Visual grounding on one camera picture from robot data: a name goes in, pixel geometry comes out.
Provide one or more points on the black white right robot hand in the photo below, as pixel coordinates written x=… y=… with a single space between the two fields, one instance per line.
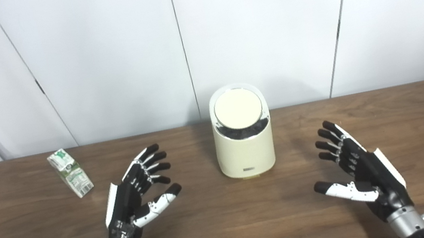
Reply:
x=375 y=177

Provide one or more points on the green white milk carton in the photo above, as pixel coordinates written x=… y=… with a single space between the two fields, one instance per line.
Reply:
x=72 y=174

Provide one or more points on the cream-colored bin body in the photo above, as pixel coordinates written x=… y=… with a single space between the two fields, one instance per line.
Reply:
x=246 y=152

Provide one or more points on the cream round bin lid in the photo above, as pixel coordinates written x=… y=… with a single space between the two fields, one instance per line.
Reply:
x=237 y=108

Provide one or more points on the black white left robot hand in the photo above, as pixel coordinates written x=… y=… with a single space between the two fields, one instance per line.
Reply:
x=122 y=204

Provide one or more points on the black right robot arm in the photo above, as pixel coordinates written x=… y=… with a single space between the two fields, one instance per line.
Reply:
x=407 y=226

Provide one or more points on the black wall panel clip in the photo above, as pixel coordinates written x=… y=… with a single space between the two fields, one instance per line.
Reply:
x=39 y=86

